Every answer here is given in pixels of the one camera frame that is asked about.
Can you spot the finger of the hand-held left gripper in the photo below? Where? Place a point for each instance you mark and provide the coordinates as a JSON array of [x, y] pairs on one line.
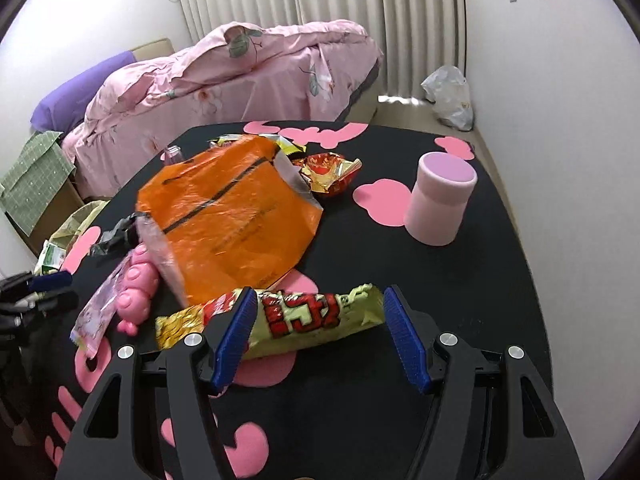
[[47, 304], [50, 281]]

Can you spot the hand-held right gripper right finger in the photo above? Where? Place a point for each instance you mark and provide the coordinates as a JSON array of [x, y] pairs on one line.
[[405, 340]]

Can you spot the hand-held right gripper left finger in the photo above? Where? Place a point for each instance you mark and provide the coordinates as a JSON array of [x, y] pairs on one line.
[[235, 340]]

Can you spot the yellow bag of snacks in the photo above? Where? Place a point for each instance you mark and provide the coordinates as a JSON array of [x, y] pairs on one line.
[[75, 222]]

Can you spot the yellow red snack wrapper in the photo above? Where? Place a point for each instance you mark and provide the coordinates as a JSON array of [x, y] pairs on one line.
[[310, 317]]

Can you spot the green white carton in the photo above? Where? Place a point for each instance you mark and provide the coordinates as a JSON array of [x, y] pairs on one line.
[[52, 257]]

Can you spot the pale pink small packet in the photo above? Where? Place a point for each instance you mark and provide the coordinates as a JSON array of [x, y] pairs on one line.
[[97, 310]]

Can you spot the black pink-patterned tablecloth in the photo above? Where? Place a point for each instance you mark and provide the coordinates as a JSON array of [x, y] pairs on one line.
[[450, 285]]

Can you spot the black grey plastic wrapper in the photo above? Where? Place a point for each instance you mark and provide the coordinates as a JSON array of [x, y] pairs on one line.
[[117, 232]]

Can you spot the pink plastic caterpillar toy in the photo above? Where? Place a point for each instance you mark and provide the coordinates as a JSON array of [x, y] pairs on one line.
[[137, 290]]

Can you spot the green checked cloth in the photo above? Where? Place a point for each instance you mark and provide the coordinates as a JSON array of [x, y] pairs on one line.
[[32, 172]]

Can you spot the orange plastic bag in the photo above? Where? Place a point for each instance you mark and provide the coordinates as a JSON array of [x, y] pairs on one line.
[[225, 210]]

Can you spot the pink cylindrical container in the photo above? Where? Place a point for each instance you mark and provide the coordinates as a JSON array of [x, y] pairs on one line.
[[437, 200]]

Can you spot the clear plastic bottle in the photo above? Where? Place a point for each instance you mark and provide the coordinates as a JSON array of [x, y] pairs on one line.
[[173, 155]]

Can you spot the red gold foil wrapper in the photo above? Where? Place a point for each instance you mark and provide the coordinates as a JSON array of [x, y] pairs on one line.
[[327, 172]]

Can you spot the purple pillow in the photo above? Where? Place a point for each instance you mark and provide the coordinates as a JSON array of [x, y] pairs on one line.
[[75, 95]]

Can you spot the yellow black snack wrapper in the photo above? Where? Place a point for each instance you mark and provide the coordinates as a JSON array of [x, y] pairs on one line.
[[285, 144]]

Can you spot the white plastic bag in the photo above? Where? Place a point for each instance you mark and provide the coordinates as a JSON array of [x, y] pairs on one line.
[[450, 95]]

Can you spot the bed with pink floral duvet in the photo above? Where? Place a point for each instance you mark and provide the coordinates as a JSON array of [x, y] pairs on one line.
[[215, 90]]

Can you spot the beige headboard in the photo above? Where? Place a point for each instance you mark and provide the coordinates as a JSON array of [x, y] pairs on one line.
[[152, 49]]

